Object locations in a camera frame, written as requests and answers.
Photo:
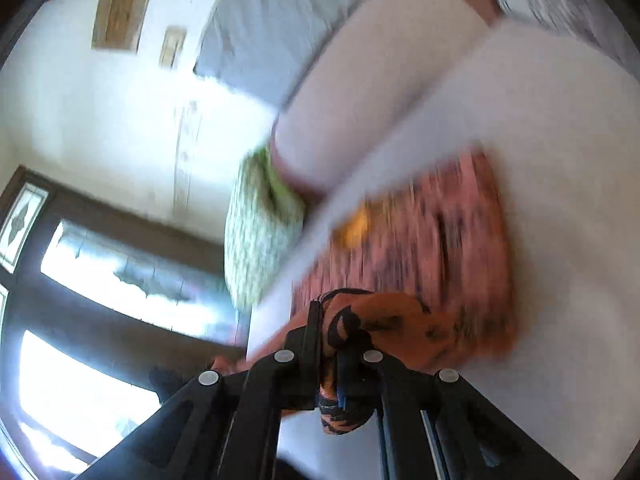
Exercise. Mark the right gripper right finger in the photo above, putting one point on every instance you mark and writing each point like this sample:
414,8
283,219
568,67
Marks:
438,426

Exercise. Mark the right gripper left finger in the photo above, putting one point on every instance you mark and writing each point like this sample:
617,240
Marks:
223,427

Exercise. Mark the orange black floral garment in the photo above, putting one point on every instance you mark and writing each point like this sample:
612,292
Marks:
423,273

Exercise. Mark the stained glass wooden door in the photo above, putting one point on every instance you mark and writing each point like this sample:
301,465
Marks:
97,307

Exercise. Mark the green white patterned pillow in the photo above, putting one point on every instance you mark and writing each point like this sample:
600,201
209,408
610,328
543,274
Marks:
264,220

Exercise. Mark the pink bolster cushion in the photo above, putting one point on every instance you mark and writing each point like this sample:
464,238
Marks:
383,58

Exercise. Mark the light blue pillow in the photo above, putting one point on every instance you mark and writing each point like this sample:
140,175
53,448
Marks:
264,48

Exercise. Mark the striped grey blanket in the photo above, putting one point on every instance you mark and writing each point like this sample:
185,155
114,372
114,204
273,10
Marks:
612,26

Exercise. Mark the beige wall switch plate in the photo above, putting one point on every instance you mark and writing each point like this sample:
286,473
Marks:
172,46

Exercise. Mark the framed wall picture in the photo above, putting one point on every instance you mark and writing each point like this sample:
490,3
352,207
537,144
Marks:
118,24

